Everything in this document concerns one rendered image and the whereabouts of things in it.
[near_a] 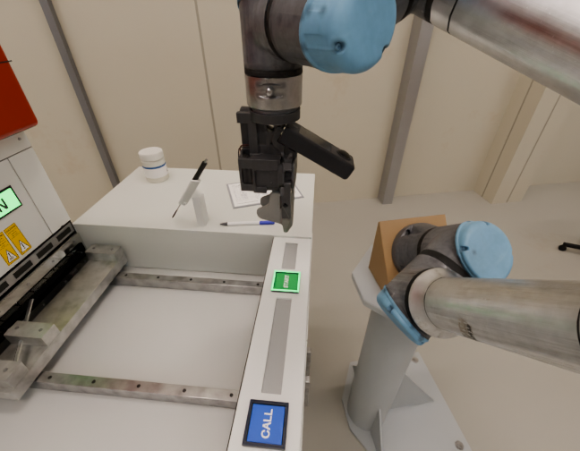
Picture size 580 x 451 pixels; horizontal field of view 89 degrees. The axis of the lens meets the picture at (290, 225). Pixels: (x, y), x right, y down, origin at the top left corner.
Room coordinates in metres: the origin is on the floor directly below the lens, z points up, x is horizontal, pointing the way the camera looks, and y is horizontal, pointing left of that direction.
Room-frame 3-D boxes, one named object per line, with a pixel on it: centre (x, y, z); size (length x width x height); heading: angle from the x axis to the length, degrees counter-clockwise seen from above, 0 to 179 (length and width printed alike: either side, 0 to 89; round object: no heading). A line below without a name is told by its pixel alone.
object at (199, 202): (0.63, 0.24, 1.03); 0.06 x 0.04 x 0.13; 85
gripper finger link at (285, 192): (0.40, 0.01, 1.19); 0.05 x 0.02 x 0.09; 175
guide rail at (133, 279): (0.54, 0.30, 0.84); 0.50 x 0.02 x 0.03; 85
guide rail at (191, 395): (0.27, 0.33, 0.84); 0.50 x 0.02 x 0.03; 85
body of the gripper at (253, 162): (0.43, 0.03, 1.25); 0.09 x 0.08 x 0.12; 85
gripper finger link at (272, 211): (0.41, 0.03, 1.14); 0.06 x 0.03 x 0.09; 85
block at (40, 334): (0.35, 0.51, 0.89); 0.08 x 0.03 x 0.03; 85
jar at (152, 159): (0.88, 0.44, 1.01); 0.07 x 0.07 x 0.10
